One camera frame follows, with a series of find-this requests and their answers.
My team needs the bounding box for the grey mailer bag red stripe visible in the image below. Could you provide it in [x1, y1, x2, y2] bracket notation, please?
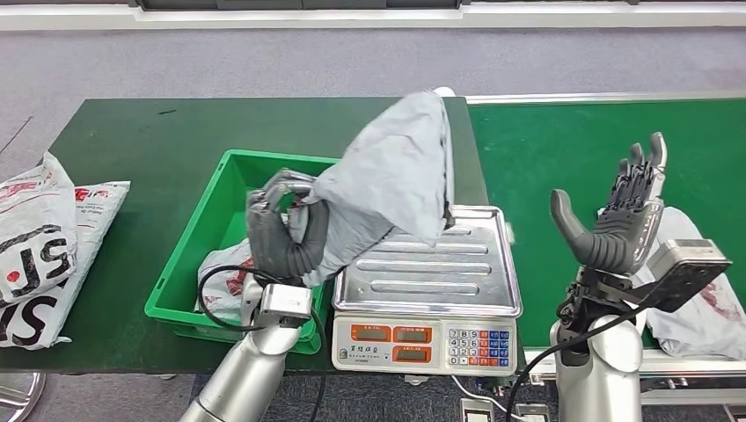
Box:
[196, 238, 263, 325]

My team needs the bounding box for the green conveyor belt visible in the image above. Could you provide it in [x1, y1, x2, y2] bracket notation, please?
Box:
[467, 98, 746, 351]

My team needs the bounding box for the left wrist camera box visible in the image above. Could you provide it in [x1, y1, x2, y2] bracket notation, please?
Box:
[256, 283, 315, 329]

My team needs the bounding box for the aluminium conveyor frame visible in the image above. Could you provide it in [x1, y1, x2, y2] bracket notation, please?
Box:
[464, 90, 746, 409]

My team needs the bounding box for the grey mailer bag dark-red print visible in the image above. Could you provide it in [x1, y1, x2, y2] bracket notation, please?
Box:
[285, 90, 457, 290]

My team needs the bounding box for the green plastic crate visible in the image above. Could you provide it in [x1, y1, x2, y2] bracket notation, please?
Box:
[143, 149, 342, 356]

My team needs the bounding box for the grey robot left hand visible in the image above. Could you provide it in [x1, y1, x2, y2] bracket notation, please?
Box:
[245, 168, 331, 280]

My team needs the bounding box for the electronic scale steel tray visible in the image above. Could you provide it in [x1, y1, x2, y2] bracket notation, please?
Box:
[330, 203, 524, 378]

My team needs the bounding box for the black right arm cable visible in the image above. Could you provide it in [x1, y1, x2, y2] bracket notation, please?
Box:
[505, 305, 648, 422]

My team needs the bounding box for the white SF mailer bag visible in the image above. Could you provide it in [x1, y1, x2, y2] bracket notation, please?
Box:
[0, 181, 132, 351]
[0, 152, 79, 305]

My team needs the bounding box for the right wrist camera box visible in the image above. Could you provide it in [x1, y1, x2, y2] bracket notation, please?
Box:
[640, 238, 733, 315]

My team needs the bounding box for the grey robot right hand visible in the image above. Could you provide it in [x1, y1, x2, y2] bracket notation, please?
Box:
[549, 132, 669, 277]

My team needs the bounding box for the white power socket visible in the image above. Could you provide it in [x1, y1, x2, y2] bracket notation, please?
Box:
[460, 398, 497, 422]
[516, 403, 552, 422]

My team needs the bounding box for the white power cable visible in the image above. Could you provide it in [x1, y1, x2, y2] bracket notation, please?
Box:
[451, 375, 523, 422]

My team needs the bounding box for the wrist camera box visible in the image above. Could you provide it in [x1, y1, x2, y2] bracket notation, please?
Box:
[256, 283, 315, 329]
[640, 238, 733, 315]

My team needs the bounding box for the round metal stand base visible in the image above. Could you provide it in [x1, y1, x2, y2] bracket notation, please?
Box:
[0, 372, 48, 422]

